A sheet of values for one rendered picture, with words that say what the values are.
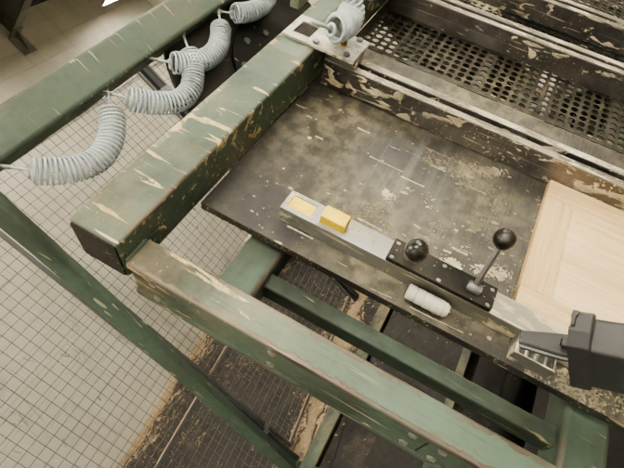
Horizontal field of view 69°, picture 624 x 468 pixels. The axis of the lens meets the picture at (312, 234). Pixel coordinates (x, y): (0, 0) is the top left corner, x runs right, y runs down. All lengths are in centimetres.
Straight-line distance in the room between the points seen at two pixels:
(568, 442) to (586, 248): 39
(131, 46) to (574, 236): 119
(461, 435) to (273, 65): 81
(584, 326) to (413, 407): 26
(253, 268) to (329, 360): 26
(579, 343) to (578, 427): 34
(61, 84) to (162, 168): 52
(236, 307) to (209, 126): 37
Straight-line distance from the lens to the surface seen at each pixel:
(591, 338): 63
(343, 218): 84
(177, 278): 77
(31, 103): 127
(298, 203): 87
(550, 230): 106
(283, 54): 112
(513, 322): 86
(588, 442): 95
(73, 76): 133
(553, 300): 96
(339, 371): 71
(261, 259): 88
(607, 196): 119
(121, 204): 81
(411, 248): 72
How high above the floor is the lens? 188
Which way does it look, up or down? 19 degrees down
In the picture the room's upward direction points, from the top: 43 degrees counter-clockwise
